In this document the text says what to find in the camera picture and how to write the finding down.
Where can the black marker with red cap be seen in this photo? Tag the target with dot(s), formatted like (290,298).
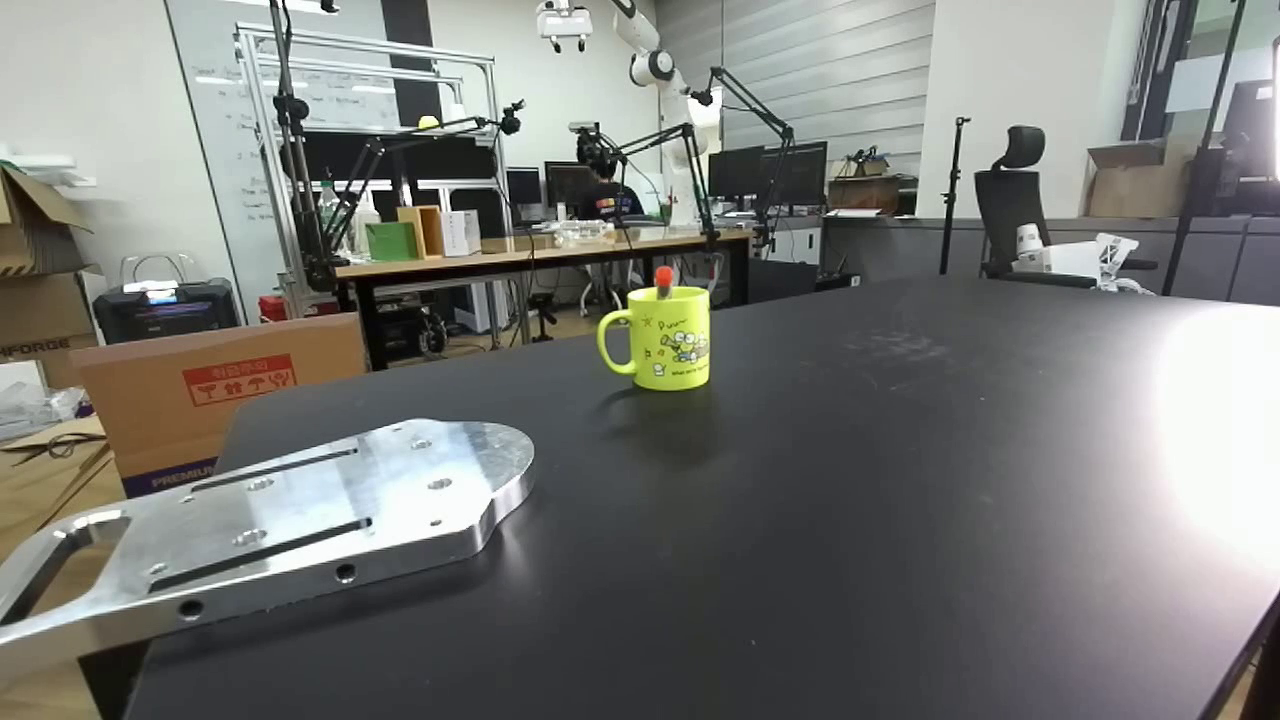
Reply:
(666,278)

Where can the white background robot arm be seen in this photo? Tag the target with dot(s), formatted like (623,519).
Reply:
(652,62)

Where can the yellow-green printed mug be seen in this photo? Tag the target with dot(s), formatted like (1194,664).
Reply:
(666,346)

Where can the long wooden desk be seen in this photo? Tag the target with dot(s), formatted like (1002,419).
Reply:
(532,248)

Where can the small dark monitor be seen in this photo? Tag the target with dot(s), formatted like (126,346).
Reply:
(579,189)

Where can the white box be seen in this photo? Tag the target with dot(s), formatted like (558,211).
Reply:
(457,232)

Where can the wide black monitor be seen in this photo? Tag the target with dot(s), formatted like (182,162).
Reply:
(774,175)

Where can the tan wooden box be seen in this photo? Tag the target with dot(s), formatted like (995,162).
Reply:
(427,229)

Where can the green box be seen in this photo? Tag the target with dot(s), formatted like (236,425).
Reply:
(391,240)

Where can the silver metal mounting plate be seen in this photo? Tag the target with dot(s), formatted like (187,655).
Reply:
(332,507)

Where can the white ceiling device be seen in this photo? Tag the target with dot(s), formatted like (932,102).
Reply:
(564,26)

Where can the black office chair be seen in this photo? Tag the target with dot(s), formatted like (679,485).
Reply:
(1011,200)

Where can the white crumpled bag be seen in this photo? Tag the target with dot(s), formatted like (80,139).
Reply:
(1103,254)

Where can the black equipment case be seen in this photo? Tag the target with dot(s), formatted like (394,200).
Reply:
(160,313)

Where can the cardboard box with red label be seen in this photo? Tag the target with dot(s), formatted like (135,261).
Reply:
(144,401)

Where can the open cardboard box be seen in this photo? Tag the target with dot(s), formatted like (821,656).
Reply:
(1133,186)

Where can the low dark cabinet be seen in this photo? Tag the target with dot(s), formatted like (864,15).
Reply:
(1202,261)

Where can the thin black slanted pole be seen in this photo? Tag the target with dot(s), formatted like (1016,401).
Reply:
(1205,147)

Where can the flat brown cardboard sheet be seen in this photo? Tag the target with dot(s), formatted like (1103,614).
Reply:
(44,475)

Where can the stacked plain cardboard boxes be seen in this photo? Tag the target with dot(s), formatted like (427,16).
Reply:
(33,267)

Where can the tall black camera stand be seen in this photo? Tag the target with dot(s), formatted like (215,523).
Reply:
(299,162)

